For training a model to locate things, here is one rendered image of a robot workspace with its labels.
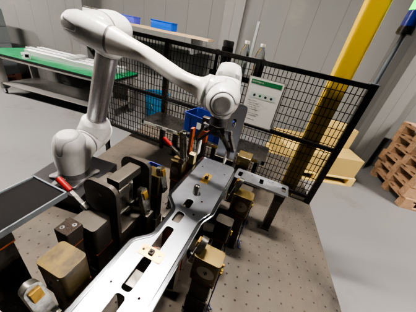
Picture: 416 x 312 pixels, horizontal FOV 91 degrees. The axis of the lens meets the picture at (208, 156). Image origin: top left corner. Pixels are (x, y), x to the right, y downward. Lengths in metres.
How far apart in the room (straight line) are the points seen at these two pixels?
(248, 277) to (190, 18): 3.88
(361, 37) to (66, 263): 1.51
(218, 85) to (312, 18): 3.50
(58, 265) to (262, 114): 1.23
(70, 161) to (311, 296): 1.32
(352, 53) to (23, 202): 1.50
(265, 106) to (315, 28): 2.80
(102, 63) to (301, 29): 3.37
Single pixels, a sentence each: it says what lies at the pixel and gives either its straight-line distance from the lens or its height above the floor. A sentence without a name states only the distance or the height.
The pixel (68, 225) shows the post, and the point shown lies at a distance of 0.73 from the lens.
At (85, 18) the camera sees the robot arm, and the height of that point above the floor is 1.60.
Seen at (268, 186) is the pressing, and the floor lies 1.00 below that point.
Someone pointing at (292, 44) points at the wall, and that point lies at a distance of 4.02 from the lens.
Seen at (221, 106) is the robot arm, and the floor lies 1.45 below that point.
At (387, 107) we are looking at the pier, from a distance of 4.36.
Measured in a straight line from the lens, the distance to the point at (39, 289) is 0.65.
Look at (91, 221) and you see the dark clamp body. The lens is 0.75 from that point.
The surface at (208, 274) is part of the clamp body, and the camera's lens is 0.74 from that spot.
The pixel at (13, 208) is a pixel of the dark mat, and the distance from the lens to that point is 0.74.
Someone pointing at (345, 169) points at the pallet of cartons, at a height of 0.28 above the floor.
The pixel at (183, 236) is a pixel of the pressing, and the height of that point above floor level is 1.00.
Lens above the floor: 1.63
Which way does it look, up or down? 31 degrees down
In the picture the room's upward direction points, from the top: 12 degrees clockwise
